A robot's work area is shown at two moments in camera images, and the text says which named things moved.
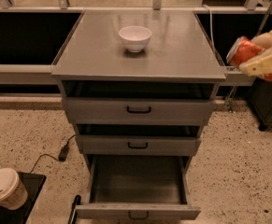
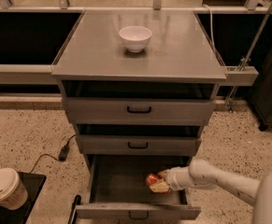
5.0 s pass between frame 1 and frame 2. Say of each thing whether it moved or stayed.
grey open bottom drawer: stayed
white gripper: moved
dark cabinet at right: stayed
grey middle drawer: stayed
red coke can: moved
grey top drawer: stayed
